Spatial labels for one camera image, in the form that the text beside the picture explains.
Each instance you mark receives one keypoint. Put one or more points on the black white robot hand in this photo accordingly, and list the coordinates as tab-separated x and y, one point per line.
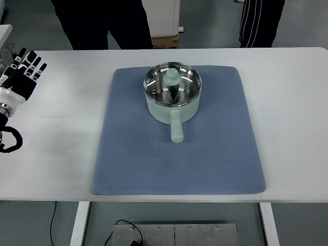
16	86

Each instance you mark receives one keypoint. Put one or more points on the green pot with handle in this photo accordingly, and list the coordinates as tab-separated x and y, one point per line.
174	116

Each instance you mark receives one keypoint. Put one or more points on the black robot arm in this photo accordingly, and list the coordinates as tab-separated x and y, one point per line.
6	110

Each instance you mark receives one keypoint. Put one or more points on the white side table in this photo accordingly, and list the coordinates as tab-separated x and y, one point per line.
5	31

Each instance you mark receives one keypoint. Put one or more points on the person in black trousers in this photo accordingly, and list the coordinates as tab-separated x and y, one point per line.
87	24

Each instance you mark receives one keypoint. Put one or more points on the cardboard box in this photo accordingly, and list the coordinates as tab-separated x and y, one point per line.
166	42

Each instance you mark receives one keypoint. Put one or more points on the white cabinet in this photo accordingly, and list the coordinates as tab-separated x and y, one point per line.
163	17

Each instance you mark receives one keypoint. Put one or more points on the glass lid with green knob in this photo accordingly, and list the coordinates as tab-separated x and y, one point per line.
172	84

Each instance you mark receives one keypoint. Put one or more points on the white table leg left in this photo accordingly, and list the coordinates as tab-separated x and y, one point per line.
80	223

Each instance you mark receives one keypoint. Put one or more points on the white table leg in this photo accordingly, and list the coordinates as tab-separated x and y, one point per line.
269	225
80	223

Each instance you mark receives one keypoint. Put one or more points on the blue quilted mat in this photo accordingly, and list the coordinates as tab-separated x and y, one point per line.
217	156

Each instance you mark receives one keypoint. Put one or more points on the person in striped trousers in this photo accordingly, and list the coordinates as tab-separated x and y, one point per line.
259	23

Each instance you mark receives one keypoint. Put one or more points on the white table leg right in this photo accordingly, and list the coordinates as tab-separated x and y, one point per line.
269	225

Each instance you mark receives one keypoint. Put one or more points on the metal base plate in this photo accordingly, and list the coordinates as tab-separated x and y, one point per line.
176	234

